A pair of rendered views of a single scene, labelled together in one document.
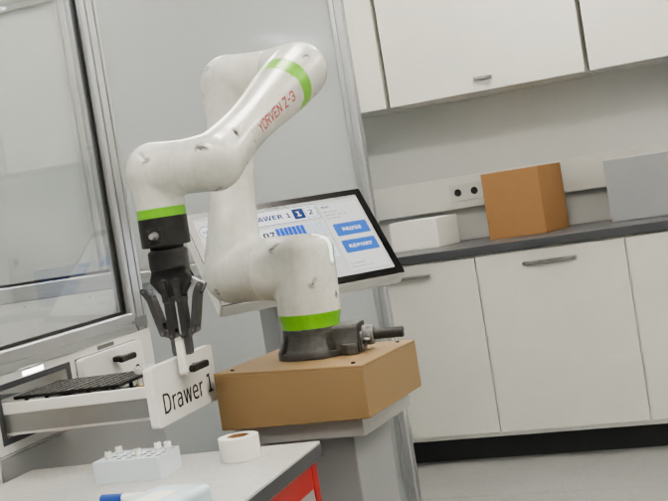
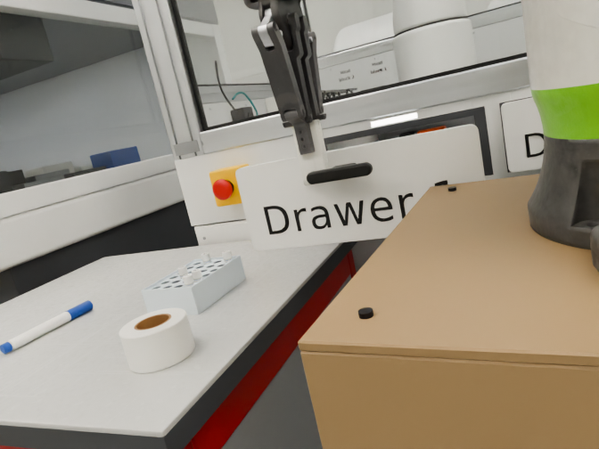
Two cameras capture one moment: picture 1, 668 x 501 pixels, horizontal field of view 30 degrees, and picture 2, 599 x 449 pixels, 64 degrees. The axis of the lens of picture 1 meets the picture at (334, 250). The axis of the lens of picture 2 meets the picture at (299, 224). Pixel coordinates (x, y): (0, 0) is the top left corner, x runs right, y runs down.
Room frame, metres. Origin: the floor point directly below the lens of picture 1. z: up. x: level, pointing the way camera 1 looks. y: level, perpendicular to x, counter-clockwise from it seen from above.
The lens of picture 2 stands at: (2.36, -0.24, 0.97)
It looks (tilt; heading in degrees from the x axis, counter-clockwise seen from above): 12 degrees down; 98
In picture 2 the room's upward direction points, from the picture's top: 12 degrees counter-clockwise
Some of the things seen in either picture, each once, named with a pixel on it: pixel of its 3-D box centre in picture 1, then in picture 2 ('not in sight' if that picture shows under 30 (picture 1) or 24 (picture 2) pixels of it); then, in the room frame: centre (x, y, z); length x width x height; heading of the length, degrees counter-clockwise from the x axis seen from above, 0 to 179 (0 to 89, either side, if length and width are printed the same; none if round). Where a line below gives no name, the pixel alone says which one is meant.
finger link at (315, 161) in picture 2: (185, 355); (310, 153); (2.32, 0.30, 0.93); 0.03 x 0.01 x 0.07; 163
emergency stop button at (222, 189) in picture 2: not in sight; (224, 189); (2.12, 0.66, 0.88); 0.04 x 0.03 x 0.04; 163
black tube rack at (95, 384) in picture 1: (89, 398); not in sight; (2.42, 0.51, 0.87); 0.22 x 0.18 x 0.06; 73
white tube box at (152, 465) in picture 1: (137, 464); (196, 284); (2.12, 0.39, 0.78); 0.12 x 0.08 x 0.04; 71
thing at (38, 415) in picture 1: (85, 401); not in sight; (2.42, 0.52, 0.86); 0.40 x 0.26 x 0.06; 73
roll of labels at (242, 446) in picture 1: (240, 446); (158, 338); (2.13, 0.21, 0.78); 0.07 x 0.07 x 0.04
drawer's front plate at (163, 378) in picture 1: (183, 384); (353, 194); (2.36, 0.32, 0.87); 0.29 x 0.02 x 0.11; 163
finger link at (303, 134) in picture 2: (192, 340); (299, 131); (2.32, 0.29, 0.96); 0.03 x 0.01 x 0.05; 73
